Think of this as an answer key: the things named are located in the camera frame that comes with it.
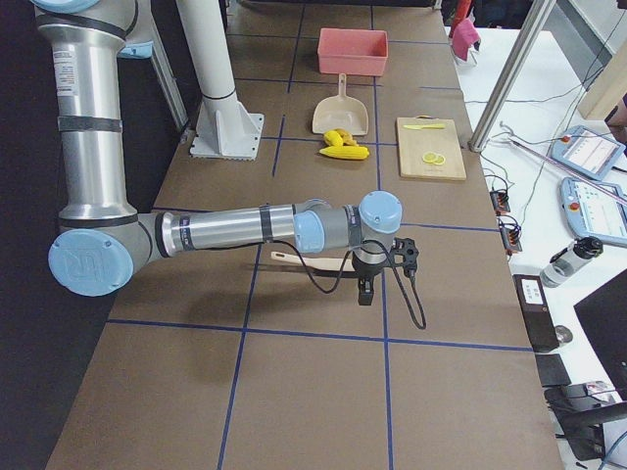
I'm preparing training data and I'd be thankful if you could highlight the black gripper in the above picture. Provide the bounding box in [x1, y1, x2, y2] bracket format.
[352, 243, 392, 306]

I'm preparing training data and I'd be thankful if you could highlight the beige hand brush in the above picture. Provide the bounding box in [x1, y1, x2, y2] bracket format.
[270, 252, 355, 273]

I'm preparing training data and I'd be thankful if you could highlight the yellow toy corn cob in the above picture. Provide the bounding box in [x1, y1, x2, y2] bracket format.
[319, 146, 369, 161]

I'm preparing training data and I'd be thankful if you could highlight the tan toy ginger root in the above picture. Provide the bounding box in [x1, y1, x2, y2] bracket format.
[336, 128, 359, 147]

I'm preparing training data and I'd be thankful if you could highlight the yellow toy pepper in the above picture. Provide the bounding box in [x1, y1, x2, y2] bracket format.
[323, 129, 344, 147]

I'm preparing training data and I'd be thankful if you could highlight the beige plastic dustpan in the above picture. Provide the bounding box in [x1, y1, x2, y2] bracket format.
[312, 73, 368, 136]

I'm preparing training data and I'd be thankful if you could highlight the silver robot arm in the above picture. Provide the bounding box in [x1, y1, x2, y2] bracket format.
[34, 1, 417, 305]

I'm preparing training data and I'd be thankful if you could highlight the pink plastic bin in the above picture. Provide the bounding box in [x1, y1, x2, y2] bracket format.
[317, 27, 388, 77]

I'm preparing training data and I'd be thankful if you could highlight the bamboo cutting board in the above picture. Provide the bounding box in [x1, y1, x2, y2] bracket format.
[397, 117, 466, 181]

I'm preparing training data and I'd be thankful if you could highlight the black box device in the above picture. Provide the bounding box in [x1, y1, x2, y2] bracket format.
[512, 274, 559, 353]

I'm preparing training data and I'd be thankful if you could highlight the yellow plastic knife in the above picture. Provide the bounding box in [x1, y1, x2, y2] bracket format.
[403, 123, 446, 130]

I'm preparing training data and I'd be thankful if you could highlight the clear water bottle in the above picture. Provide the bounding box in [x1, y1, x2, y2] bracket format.
[540, 236, 603, 288]

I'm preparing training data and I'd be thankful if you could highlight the near teach pendant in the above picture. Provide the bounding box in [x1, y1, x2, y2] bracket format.
[559, 177, 626, 248]

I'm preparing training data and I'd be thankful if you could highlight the teach pendant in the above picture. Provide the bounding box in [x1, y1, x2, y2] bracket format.
[551, 125, 626, 181]
[559, 177, 626, 248]

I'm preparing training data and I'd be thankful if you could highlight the far teach pendant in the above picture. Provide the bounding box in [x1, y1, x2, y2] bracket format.
[551, 125, 626, 181]

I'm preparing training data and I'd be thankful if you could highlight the pink cloth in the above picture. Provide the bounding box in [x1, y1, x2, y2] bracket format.
[452, 18, 481, 62]

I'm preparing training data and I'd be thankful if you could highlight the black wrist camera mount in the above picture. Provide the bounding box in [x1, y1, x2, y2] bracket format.
[391, 237, 419, 278]

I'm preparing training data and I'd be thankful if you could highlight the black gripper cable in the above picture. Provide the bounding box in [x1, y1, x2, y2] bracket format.
[266, 238, 427, 330]

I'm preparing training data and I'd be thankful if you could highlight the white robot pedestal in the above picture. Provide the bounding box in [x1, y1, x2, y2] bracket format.
[176, 0, 265, 161]

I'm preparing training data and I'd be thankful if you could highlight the aluminium frame post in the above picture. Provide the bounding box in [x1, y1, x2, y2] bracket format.
[468, 0, 556, 153]

